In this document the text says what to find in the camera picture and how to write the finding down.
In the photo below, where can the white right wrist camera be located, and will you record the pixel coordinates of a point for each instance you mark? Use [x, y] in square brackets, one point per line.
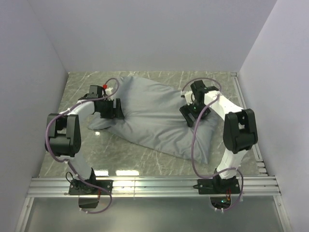
[188, 96]

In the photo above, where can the aluminium right side rail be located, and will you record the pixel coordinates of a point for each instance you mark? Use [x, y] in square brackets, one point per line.
[252, 163]

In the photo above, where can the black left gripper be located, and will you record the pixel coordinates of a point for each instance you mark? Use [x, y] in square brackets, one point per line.
[113, 112]

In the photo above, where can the aluminium front rail frame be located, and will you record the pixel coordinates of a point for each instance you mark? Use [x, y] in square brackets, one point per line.
[154, 204]

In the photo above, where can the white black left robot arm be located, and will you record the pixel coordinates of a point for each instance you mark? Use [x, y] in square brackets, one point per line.
[63, 134]

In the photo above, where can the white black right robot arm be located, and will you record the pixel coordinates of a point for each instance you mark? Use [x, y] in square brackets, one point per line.
[239, 133]

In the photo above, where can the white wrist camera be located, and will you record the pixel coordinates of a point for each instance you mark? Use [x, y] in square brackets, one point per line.
[188, 96]
[107, 93]

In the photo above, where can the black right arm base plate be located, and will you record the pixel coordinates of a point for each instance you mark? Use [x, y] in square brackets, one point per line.
[217, 185]

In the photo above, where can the grey pillowcase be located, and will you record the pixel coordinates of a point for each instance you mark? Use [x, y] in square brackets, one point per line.
[153, 120]

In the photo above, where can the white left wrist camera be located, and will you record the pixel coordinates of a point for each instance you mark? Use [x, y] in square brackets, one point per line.
[107, 93]

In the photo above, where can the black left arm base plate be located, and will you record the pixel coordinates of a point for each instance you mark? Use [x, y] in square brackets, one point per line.
[101, 186]

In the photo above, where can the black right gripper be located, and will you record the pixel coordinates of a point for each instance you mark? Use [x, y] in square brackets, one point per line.
[186, 109]

